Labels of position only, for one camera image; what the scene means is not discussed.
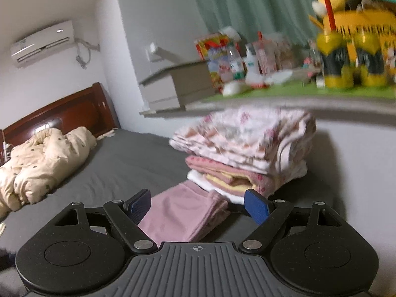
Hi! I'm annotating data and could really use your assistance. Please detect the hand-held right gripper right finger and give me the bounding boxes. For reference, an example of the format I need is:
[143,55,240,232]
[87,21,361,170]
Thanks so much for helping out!
[239,188,341,253]

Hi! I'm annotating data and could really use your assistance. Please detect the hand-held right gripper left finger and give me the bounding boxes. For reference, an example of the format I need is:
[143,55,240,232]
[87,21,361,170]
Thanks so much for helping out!
[54,189,159,253]

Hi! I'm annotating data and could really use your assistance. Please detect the pink ribbed pants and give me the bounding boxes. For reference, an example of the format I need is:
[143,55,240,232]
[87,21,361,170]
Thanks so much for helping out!
[137,180,231,244]

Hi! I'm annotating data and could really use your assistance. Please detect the yellow folded garment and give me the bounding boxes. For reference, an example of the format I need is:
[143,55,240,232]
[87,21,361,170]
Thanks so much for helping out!
[205,174,258,193]

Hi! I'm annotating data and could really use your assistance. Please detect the grey-sheeted bed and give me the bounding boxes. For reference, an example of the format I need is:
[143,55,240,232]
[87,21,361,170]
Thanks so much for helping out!
[0,128,350,297]

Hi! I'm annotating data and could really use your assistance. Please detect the pink dotted folded garment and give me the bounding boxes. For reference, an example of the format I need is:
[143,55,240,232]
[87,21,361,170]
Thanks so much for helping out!
[185,155,270,199]

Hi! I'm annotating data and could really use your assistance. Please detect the floral white folded garment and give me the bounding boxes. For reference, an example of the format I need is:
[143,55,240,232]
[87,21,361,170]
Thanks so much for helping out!
[169,106,317,176]

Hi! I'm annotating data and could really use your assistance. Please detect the beige heart-print duvet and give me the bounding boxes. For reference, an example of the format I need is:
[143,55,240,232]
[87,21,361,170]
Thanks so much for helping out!
[0,126,97,221]

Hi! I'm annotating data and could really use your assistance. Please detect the white oval object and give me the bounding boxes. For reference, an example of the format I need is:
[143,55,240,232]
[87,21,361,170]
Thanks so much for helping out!
[222,81,248,97]

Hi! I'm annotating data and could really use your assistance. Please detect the green windowsill mat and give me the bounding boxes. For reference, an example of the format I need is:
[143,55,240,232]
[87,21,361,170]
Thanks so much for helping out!
[200,80,396,103]

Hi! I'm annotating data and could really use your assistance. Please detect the dark wooden headboard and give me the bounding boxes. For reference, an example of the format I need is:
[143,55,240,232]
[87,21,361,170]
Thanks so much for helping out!
[0,82,120,168]

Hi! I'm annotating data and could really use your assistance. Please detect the grey drawer box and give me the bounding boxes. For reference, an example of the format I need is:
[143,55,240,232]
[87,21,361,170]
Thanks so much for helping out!
[138,60,216,111]

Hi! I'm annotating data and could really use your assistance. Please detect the white pump bottle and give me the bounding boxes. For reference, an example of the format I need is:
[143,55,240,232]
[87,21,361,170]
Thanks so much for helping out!
[244,44,264,83]

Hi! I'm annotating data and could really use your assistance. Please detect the clear plastic bottle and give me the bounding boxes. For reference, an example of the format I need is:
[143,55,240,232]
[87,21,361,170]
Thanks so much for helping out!
[227,45,246,81]

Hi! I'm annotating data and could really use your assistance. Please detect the colourful snack packet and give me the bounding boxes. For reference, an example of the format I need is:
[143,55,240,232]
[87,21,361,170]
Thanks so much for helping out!
[194,27,242,86]

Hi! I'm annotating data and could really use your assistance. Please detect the air conditioner pipe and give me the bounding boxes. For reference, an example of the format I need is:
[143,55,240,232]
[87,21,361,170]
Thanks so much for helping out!
[74,36,101,69]

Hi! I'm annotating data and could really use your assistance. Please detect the white air conditioner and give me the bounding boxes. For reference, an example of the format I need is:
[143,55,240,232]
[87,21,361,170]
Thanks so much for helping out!
[10,20,75,69]

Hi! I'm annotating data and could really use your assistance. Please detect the yellow canned drink pack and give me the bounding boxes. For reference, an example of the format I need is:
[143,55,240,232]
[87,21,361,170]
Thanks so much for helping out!
[315,5,396,90]

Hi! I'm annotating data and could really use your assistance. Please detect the green curtain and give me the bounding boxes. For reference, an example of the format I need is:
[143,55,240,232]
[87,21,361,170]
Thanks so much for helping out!
[185,0,326,43]

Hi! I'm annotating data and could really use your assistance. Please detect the white wall charger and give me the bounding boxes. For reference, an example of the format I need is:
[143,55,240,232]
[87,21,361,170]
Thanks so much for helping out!
[145,41,174,63]

